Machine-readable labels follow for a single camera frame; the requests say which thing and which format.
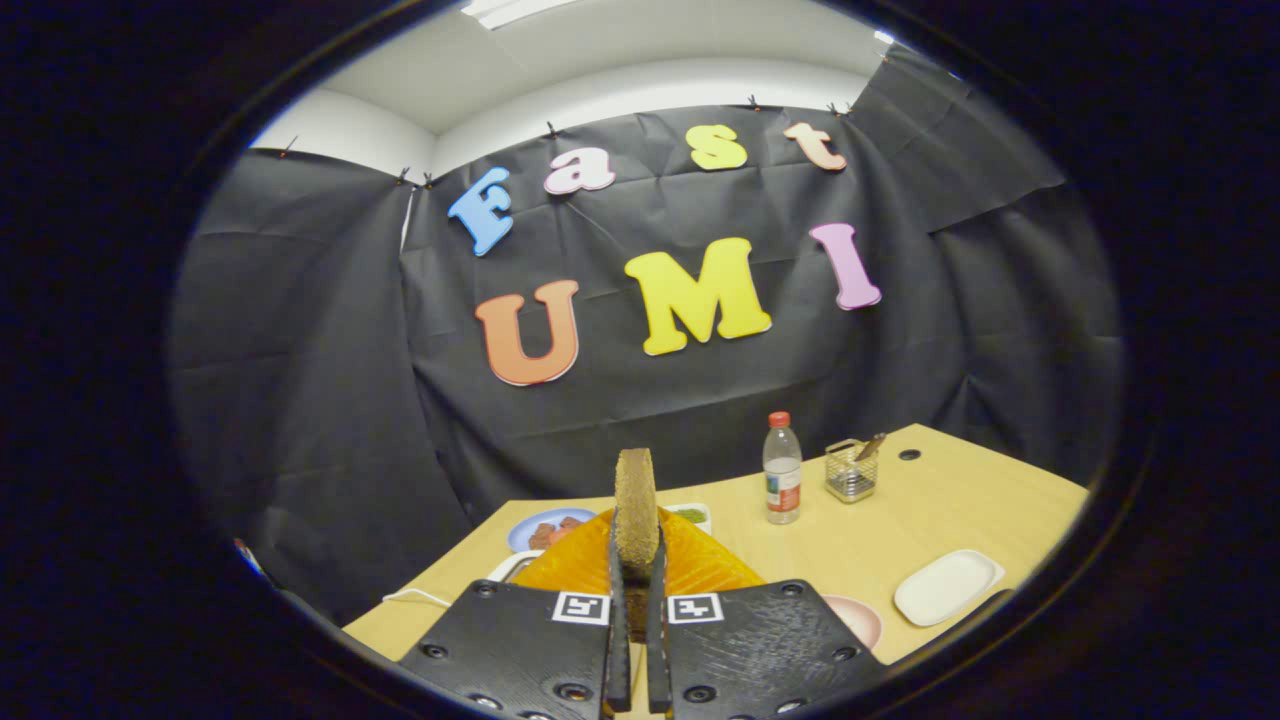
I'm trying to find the red sausage pieces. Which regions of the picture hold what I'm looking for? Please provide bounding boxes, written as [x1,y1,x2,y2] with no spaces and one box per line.
[528,516,586,550]

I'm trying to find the clear red-capped water bottle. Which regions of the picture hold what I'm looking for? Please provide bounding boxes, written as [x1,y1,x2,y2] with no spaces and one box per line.
[762,411,804,526]

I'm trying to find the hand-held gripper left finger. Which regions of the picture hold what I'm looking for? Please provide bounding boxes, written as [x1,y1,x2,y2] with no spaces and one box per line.
[398,508,633,720]

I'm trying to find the wire mesh utensil holder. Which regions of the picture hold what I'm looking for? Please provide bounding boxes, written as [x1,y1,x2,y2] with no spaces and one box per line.
[825,438,881,504]

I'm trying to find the pink round plate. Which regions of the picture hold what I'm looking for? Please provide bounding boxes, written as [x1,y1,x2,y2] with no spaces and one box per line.
[822,594,884,652]

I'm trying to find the white toaster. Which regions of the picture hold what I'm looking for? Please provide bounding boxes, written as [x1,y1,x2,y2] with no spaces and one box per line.
[487,549,546,584]

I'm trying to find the brown bread slice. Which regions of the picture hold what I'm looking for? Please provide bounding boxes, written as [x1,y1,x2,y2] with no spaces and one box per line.
[614,448,661,641]

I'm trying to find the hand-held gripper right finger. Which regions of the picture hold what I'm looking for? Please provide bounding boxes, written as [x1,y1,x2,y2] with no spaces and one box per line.
[645,508,889,720]

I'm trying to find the white rectangular plate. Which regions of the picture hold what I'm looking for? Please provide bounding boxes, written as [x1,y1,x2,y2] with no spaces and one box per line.
[893,549,1006,628]

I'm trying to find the blue plate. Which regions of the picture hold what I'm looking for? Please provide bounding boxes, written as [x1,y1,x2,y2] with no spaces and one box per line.
[507,507,598,554]

